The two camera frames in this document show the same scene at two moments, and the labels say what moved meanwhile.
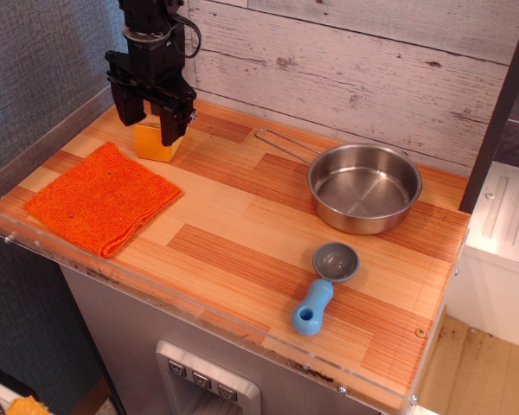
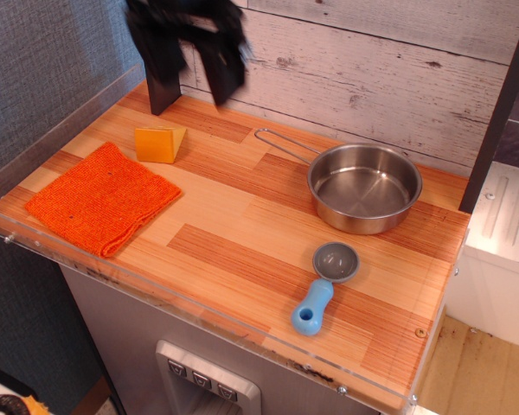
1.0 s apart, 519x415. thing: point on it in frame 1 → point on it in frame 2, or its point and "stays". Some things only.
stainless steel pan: (361, 188) stays
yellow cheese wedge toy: (148, 144) stays
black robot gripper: (158, 76) → (156, 26)
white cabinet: (495, 286) stays
